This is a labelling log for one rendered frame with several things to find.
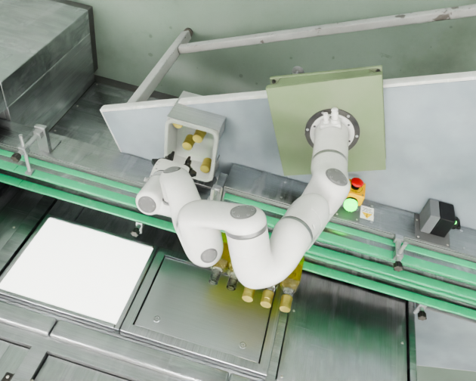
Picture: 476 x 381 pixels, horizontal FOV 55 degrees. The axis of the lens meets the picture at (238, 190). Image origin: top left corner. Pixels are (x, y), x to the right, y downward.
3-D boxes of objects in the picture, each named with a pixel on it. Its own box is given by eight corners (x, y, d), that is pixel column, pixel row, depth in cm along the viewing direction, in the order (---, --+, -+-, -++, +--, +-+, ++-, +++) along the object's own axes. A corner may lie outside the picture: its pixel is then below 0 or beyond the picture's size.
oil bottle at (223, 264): (225, 224, 162) (208, 272, 147) (227, 214, 158) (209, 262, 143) (240, 229, 162) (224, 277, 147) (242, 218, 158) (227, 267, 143)
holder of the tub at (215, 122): (172, 165, 167) (165, 179, 161) (175, 103, 147) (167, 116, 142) (217, 178, 166) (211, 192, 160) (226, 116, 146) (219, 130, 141)
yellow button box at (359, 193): (338, 190, 156) (337, 205, 150) (345, 175, 150) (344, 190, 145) (359, 196, 155) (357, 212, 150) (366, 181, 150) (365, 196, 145)
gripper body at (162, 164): (143, 189, 133) (156, 172, 143) (177, 199, 133) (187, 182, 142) (146, 167, 129) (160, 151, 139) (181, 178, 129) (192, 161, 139)
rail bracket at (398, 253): (390, 236, 147) (390, 270, 137) (399, 221, 142) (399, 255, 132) (402, 240, 146) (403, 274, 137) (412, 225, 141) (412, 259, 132)
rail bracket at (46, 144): (50, 141, 169) (14, 181, 153) (42, 103, 157) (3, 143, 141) (62, 144, 169) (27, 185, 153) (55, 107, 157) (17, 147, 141)
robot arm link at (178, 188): (214, 237, 110) (193, 201, 128) (205, 190, 104) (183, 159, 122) (180, 248, 108) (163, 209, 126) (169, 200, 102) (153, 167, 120)
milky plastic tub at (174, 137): (171, 155, 163) (163, 170, 157) (174, 103, 147) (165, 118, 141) (218, 168, 162) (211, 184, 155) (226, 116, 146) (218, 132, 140)
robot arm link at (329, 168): (357, 156, 118) (356, 196, 106) (332, 190, 126) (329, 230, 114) (322, 140, 117) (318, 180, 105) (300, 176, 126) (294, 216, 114)
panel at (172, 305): (48, 218, 168) (-9, 295, 145) (47, 212, 166) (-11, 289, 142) (284, 287, 162) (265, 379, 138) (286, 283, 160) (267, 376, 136)
